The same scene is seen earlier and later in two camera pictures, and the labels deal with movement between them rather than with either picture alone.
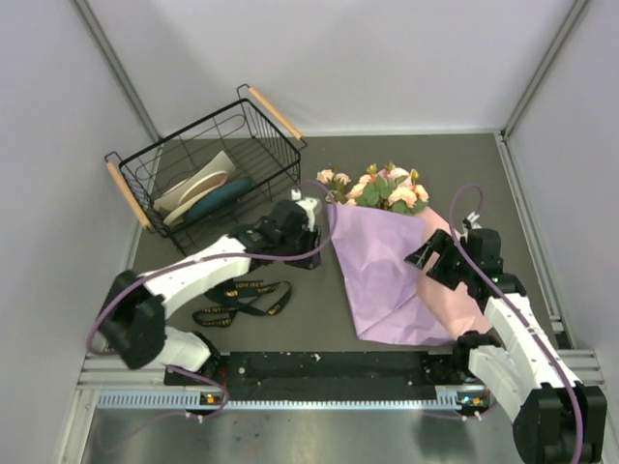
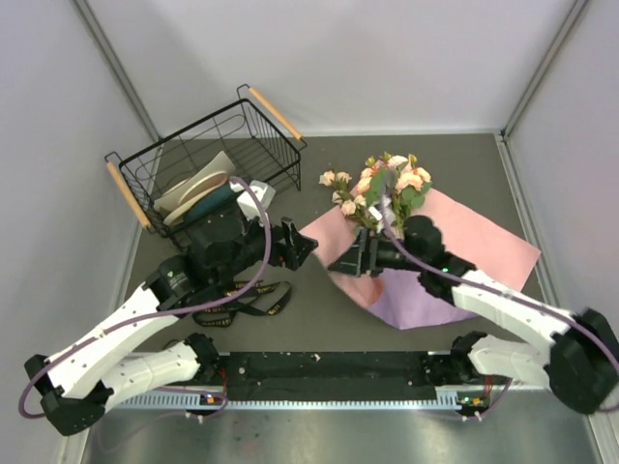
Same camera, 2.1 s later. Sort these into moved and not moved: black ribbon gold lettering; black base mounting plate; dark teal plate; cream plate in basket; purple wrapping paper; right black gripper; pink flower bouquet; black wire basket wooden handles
Moved: right black gripper; purple wrapping paper; pink flower bouquet
Not moved: black ribbon gold lettering; black wire basket wooden handles; black base mounting plate; cream plate in basket; dark teal plate
